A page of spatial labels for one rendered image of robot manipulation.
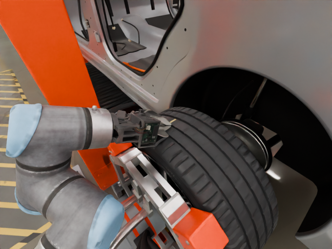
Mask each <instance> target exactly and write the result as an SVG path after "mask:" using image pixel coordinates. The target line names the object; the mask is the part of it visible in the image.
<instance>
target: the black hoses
mask: <svg viewBox="0 0 332 249"><path fill-rule="evenodd" d="M154 236H155V233H154V232H153V230H152V229H151V227H150V226H149V227H148V228H147V229H145V230H144V231H143V232H142V233H141V234H140V235H139V236H138V237H137V238H135V239H134V240H133V241H134V243H135V245H136V246H137V248H136V249H160V247H159V246H158V245H157V244H156V243H155V242H154V241H153V240H152V238H153V237H154Z"/></svg>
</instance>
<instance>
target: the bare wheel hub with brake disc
mask: <svg viewBox="0 0 332 249"><path fill-rule="evenodd" d="M220 123H221V125H224V126H225V127H227V128H228V130H230V131H231V132H233V133H234V135H235V136H236V137H238V138H239V139H240V140H241V141H242V142H243V144H244V145H246V146H247V147H248V150H249V151H251V152H252V153H253V155H254V156H255V159H257V160H258V161H259V163H260V166H262V167H263V169H264V170H265V169H266V168H267V166H268V163H269V154H268V150H267V148H266V146H265V144H264V142H263V141H262V139H261V138H260V137H259V136H258V135H257V134H256V133H255V132H254V131H253V130H252V129H250V128H249V127H247V126H246V125H244V124H241V123H238V122H235V121H222V122H220Z"/></svg>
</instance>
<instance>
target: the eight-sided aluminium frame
mask: <svg viewBox="0 0 332 249"><path fill-rule="evenodd" d="M109 157H110V161H111V162H112V164H113V166H114V169H115V171H116V174H117V176H118V180H119V182H120V184H121V186H122V187H123V188H124V190H125V192H126V193H127V195H128V197H130V196H131V195H132V193H131V191H130V189H129V188H128V185H130V184H131V185H132V187H133V189H135V188H134V184H133V180H135V182H136V183H137V184H138V186H139V187H140V188H141V190H142V191H143V192H144V194H145V195H146V196H147V197H148V199H149V200H150V202H151V203H152V204H153V206H154V207H155V208H156V210H157V212H158V213H159V215H160V216H161V218H162V219H163V221H164V222H165V224H166V226H167V227H168V228H169V230H170V232H171V233H172V235H173V237H174V239H175V240H176V242H175V241H174V239H173V238H172V237H171V236H170V235H169V234H168V232H167V231H166V229H165V228H164V229H163V230H162V231H161V233H162V234H163V235H164V237H165V238H166V240H167V241H166V242H165V243H163V242H162V240H161V238H160V237H159V236H158V235H157V236H156V237H155V240H156V241H157V243H158V244H159V246H160V247H161V249H184V248H183V246H182V244H181V243H180V241H179V239H178V238H177V237H176V235H175V233H174V231H173V228H174V226H175V225H176V224H177V223H178V222H179V221H180V220H181V219H182V218H183V217H184V216H185V215H186V214H187V213H188V212H189V211H190V208H189V207H188V205H187V204H186V203H185V201H184V200H183V198H182V197H181V195H180V194H179V193H178V192H176V191H175V190H174V189H173V188H172V187H171V186H170V185H169V183H168V182H167V181H166V180H165V179H164V178H163V177H162V176H161V175H160V173H159V172H158V171H157V170H156V169H155V168H154V167H153V166H152V165H151V164H150V162H149V161H148V160H147V159H146V158H145V157H144V156H143V154H142V152H141V151H139V150H138V149H137V148H135V147H133V148H129V149H127V150H125V151H124V152H122V153H120V154H119V155H117V156H112V155H109ZM138 165H140V166H141V167H142V168H143V169H144V171H145V172H146V173H147V174H148V175H150V176H151V178H152V179H153V180H154V181H155V182H156V184H157V185H158V186H159V189H160V190H161V191H162V192H163V193H164V195H165V196H166V197H167V200H165V201H164V202H163V200H162V199H161V198H160V197H159V195H158V194H157V193H156V192H155V190H154V189H153V188H152V187H151V185H150V184H149V183H148V182H147V181H146V179H145V178H144V177H143V176H142V174H141V173H140V172H139V171H138V169H137V168H136V166H138ZM120 166H122V167H123V168H124V171H125V173H124V174H122V171H121V168H120Z"/></svg>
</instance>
